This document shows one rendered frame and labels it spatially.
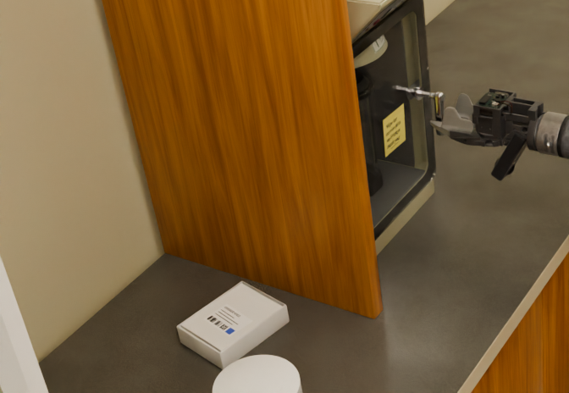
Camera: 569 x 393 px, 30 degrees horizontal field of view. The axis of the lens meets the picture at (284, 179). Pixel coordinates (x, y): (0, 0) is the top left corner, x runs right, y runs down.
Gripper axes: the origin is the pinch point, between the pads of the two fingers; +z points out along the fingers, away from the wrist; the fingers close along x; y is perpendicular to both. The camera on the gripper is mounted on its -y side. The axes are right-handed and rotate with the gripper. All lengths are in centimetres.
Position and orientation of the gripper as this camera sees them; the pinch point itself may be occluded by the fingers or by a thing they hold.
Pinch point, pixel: (441, 122)
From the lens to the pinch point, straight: 202.1
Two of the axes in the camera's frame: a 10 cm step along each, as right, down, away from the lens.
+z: -8.2, -2.1, 5.4
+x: -5.6, 5.0, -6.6
